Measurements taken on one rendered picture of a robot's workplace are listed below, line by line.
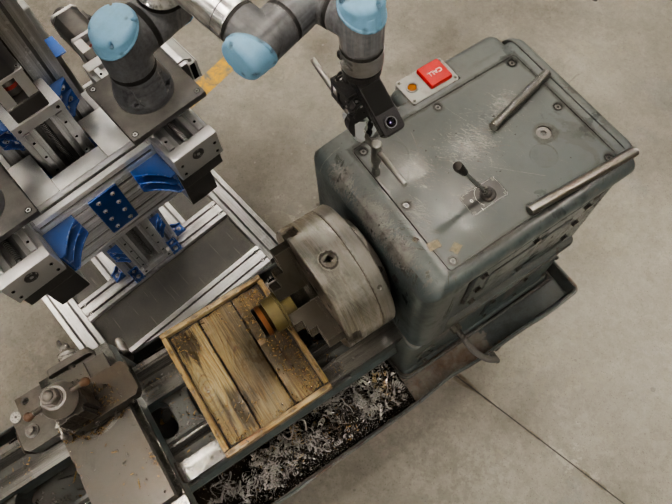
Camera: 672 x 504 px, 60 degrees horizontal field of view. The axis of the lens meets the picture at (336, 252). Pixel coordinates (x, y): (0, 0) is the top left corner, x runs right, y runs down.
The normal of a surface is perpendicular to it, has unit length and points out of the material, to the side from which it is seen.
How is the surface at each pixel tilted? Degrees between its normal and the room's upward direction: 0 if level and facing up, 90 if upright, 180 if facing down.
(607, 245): 0
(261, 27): 17
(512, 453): 0
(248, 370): 0
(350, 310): 50
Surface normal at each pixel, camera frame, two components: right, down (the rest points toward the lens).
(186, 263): -0.04, -0.39
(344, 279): 0.20, -0.04
